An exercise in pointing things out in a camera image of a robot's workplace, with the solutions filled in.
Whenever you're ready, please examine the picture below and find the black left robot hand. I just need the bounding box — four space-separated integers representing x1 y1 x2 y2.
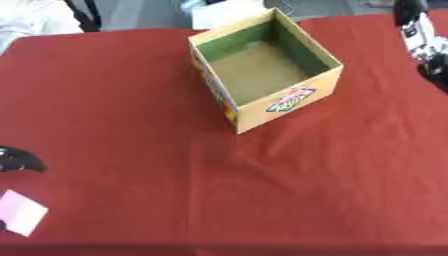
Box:
0 145 49 174

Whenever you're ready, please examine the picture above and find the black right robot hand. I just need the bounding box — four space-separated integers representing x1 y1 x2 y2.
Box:
414 53 448 95

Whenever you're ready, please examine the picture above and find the tan cardboard box green inside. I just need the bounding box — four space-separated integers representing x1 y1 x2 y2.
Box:
187 7 345 135

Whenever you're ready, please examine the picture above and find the white box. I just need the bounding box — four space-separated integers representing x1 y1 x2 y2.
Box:
190 0 275 31

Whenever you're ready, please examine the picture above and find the pink square paper sheet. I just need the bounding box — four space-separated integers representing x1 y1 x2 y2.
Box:
0 188 51 238

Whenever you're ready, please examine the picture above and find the white cloth bundle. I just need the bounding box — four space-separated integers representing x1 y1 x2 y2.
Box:
0 0 86 56

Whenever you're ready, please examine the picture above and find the black tripod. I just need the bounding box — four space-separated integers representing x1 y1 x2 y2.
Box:
61 0 104 33

